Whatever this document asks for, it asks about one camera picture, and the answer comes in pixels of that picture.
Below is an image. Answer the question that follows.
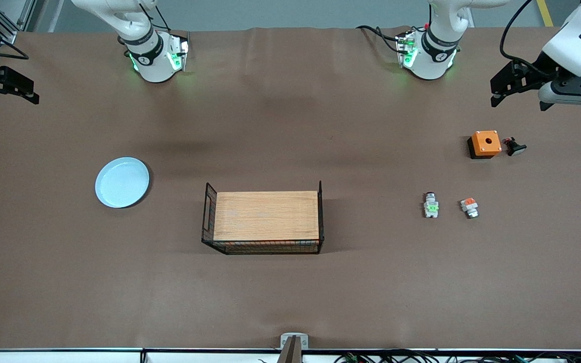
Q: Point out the black base cable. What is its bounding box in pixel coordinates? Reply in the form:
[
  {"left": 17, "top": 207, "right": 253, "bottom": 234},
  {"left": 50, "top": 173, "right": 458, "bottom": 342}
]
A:
[{"left": 356, "top": 24, "right": 403, "bottom": 53}]

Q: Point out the green label switch block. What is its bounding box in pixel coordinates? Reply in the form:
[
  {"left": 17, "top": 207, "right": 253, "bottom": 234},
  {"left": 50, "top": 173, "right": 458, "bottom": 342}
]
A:
[{"left": 423, "top": 192, "right": 440, "bottom": 219}]

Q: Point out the orange button box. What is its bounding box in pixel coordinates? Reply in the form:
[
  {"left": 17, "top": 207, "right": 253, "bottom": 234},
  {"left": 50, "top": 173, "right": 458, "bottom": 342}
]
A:
[{"left": 467, "top": 130, "right": 502, "bottom": 160}]

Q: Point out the black push button head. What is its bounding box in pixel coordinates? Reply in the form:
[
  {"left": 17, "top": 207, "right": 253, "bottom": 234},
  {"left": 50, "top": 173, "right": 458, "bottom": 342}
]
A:
[{"left": 502, "top": 136, "right": 528, "bottom": 157}]

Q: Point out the light blue round plate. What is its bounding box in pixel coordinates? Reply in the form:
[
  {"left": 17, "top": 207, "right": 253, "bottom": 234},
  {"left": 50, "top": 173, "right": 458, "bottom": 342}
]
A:
[{"left": 95, "top": 157, "right": 150, "bottom": 209}]

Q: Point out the brown table cover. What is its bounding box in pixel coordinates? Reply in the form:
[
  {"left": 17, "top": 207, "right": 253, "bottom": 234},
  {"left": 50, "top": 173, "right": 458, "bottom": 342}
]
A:
[{"left": 0, "top": 25, "right": 581, "bottom": 351}]

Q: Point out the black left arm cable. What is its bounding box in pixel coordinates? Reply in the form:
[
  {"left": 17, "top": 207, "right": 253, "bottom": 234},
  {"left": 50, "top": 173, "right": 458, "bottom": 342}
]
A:
[{"left": 501, "top": 0, "right": 548, "bottom": 76}]

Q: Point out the silver aluminium extrusion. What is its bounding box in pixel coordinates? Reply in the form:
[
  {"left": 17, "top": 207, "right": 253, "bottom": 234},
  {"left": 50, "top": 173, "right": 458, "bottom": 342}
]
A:
[{"left": 16, "top": 0, "right": 39, "bottom": 32}]

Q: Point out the black cable bundle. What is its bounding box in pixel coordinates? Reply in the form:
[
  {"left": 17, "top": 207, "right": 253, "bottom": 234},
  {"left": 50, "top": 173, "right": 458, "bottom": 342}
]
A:
[{"left": 258, "top": 349, "right": 581, "bottom": 363}]

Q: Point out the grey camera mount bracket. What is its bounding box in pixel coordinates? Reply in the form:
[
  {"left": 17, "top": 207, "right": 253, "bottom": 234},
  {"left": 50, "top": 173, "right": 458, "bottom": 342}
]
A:
[{"left": 276, "top": 333, "right": 309, "bottom": 363}]

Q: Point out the wire basket with wooden top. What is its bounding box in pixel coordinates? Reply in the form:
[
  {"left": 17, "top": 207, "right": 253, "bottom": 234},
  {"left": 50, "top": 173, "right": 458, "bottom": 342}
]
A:
[{"left": 201, "top": 180, "right": 325, "bottom": 255}]

